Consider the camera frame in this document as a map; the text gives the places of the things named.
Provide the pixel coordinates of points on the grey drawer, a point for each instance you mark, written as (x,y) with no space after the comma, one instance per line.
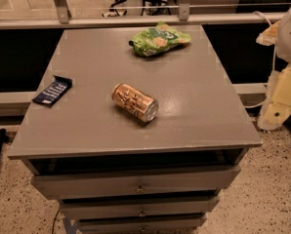
(139,182)
(143,225)
(140,207)

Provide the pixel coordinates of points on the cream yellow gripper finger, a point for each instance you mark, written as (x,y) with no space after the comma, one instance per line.
(276,109)

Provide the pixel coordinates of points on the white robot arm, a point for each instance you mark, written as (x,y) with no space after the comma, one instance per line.
(283,41)

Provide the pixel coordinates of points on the bottom grey drawer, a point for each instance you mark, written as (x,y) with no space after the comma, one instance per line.
(143,225)

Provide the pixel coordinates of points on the blue snack wrapper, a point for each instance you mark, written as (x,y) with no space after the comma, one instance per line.
(54,91)

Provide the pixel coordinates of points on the orange soda can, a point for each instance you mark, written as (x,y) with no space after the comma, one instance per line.
(135,102)

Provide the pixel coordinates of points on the middle grey drawer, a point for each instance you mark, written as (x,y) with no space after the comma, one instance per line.
(140,207)

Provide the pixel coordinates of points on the top grey drawer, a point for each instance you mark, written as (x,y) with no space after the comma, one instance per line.
(139,182)

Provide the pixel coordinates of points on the grey metal railing frame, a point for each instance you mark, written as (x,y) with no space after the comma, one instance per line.
(99,13)

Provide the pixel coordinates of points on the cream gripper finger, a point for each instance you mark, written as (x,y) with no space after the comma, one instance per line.
(268,37)

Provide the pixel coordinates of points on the green chip bag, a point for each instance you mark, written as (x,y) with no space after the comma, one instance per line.
(157,40)

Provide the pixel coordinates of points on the grey drawer cabinet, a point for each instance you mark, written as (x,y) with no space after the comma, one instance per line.
(137,144)

